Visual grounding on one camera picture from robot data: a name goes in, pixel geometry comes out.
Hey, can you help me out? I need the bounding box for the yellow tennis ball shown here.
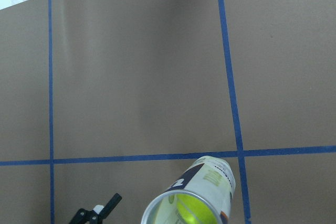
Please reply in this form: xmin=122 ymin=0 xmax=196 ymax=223
xmin=176 ymin=194 xmax=217 ymax=224

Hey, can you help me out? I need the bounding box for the white tennis ball can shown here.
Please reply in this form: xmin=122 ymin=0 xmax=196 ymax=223
xmin=141 ymin=156 xmax=236 ymax=224

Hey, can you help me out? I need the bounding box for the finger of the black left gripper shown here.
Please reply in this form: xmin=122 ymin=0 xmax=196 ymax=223
xmin=69 ymin=193 xmax=122 ymax=224

